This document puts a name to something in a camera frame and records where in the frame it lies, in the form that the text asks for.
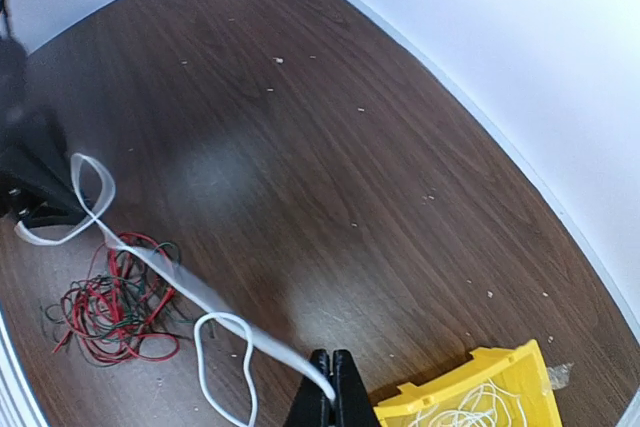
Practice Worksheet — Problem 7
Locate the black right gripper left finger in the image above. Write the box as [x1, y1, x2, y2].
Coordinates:
[283, 349, 334, 427]

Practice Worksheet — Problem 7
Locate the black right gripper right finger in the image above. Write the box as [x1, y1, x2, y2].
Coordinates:
[331, 349, 380, 427]

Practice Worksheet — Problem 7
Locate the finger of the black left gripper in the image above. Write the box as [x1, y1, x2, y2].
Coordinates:
[18, 206, 86, 229]
[1, 146, 82, 212]

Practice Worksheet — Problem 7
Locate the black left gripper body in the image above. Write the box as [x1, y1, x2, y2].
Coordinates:
[1, 38, 68, 217]

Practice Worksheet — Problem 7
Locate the white cable bundle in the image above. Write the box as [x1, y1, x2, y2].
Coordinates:
[13, 152, 336, 427]

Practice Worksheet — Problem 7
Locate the yellow bin left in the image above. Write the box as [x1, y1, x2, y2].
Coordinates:
[374, 340, 562, 426]

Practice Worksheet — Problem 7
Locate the clear tape scrap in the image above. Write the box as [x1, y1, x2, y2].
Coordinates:
[546, 362, 574, 391]

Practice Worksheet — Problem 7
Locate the green cable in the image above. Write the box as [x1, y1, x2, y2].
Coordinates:
[42, 241, 196, 348]

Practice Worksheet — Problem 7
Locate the red cable bundle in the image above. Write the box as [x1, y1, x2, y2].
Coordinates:
[52, 231, 181, 366]

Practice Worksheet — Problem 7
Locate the aluminium front rail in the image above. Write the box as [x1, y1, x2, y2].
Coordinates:
[0, 312, 49, 427]

